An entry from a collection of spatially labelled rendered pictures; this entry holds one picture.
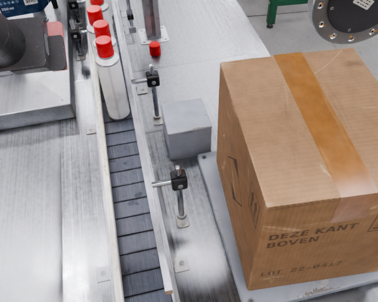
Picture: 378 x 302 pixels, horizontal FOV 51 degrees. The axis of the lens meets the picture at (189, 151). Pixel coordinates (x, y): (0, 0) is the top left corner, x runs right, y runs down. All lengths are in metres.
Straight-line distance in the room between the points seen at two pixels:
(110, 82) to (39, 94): 0.26
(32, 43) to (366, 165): 0.47
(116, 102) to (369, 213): 0.57
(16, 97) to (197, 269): 0.63
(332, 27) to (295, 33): 2.02
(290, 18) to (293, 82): 2.40
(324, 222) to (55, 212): 0.55
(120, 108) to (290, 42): 2.01
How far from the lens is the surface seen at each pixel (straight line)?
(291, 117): 0.60
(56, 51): 0.58
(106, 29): 0.89
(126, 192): 0.81
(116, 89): 0.88
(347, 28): 0.91
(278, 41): 2.80
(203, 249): 0.79
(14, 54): 0.54
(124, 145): 0.89
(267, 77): 0.67
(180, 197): 0.76
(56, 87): 1.08
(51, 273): 0.82
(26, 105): 1.06
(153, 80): 0.91
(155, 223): 0.67
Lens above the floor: 1.53
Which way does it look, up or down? 49 degrees down
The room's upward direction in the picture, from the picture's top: 2 degrees counter-clockwise
